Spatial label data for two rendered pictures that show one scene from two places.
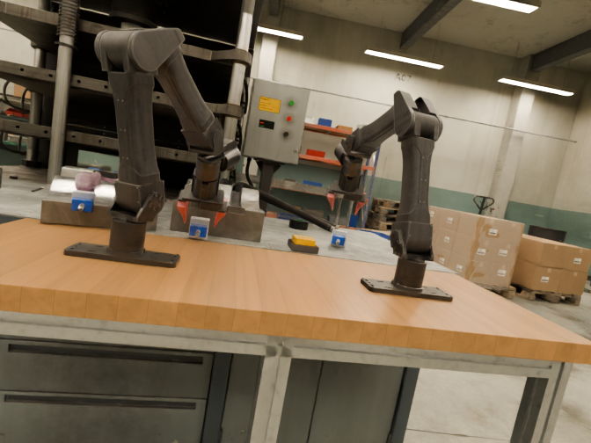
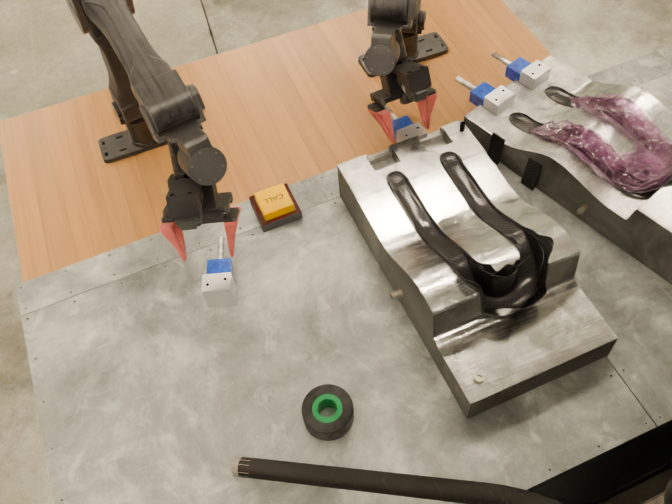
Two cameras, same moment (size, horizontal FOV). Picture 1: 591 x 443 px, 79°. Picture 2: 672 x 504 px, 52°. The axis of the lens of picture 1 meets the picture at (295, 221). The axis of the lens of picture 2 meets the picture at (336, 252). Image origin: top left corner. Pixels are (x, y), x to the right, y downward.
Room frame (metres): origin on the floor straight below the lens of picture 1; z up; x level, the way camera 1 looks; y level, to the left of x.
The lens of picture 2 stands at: (1.90, -0.02, 1.84)
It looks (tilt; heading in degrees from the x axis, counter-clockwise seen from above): 55 degrees down; 174
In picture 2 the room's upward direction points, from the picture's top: 6 degrees counter-clockwise
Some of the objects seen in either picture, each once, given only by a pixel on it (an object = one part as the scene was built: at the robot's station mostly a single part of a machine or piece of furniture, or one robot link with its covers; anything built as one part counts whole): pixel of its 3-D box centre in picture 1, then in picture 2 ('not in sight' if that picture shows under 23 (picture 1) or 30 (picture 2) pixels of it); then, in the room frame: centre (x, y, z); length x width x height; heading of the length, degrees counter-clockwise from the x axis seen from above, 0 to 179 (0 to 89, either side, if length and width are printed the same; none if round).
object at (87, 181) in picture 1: (108, 180); (612, 134); (1.11, 0.60, 0.90); 0.26 x 0.18 x 0.08; 29
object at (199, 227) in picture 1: (198, 230); (400, 126); (0.92, 0.25, 0.83); 0.13 x 0.05 x 0.05; 14
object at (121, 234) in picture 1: (127, 237); (403, 41); (0.68, 0.32, 0.84); 0.20 x 0.07 x 0.08; 101
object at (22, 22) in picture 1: (132, 64); not in sight; (2.01, 1.02, 1.45); 1.29 x 0.82 x 0.19; 102
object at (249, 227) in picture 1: (221, 204); (465, 246); (1.27, 0.27, 0.87); 0.50 x 0.26 x 0.14; 12
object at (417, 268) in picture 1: (409, 274); (142, 125); (0.79, -0.27, 0.84); 0.20 x 0.07 x 0.08; 101
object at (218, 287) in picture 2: (338, 240); (220, 267); (1.18, -0.15, 0.83); 0.13 x 0.05 x 0.05; 172
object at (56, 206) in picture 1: (105, 193); (610, 149); (1.11, 0.60, 0.86); 0.50 x 0.26 x 0.11; 29
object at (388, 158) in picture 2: (236, 214); (382, 164); (1.06, 0.18, 0.87); 0.05 x 0.05 x 0.04; 12
